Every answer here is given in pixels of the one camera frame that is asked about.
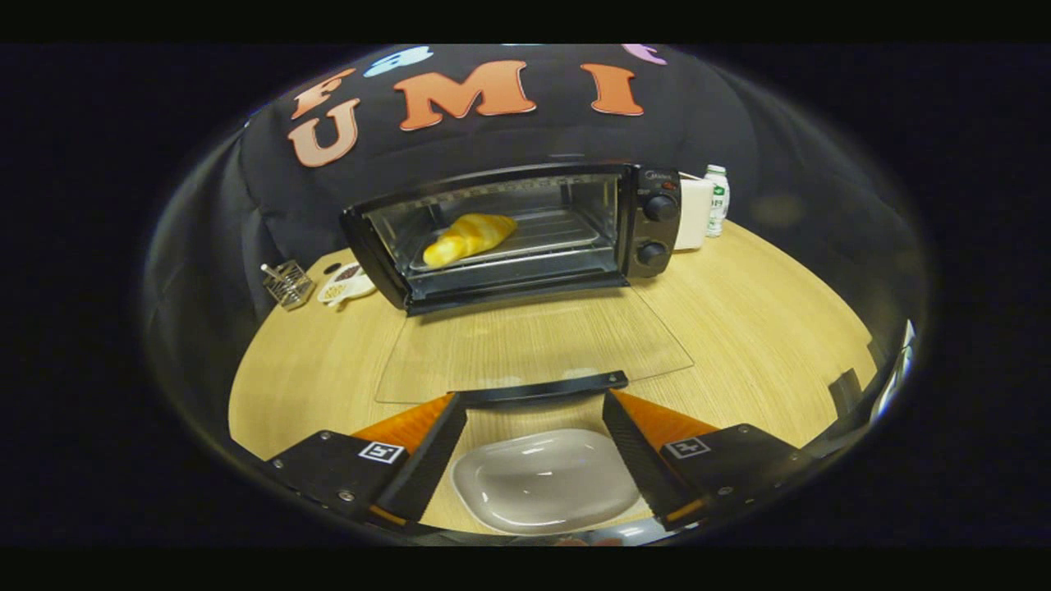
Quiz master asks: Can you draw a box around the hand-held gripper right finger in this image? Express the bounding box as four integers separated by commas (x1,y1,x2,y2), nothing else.
602,388,814,533

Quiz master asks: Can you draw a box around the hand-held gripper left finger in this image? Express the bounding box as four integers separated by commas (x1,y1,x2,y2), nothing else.
263,392,469,526

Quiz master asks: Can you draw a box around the yellow croissant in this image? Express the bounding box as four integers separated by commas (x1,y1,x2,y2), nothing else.
422,213,518,268

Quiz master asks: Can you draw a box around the black toaster oven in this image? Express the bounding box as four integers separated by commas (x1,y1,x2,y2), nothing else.
340,163,695,411

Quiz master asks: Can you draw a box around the white pop-up toaster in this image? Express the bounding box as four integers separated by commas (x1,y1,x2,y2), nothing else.
675,174,715,251

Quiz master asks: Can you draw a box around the white oval plate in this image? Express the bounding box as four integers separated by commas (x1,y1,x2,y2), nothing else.
449,428,643,536

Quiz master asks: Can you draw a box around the small white snack dish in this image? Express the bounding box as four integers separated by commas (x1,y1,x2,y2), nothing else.
317,263,377,309

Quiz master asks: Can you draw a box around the black block at table edge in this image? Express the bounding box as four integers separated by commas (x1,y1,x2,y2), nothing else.
828,369,865,421

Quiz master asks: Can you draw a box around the white bottle with green label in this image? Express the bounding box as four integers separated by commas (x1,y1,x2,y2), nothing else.
704,164,731,239

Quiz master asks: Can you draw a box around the white side desk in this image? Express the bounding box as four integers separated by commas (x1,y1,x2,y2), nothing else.
870,318,917,424

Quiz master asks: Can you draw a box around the wire mesh holder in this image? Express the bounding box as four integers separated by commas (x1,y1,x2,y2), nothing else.
261,259,315,310

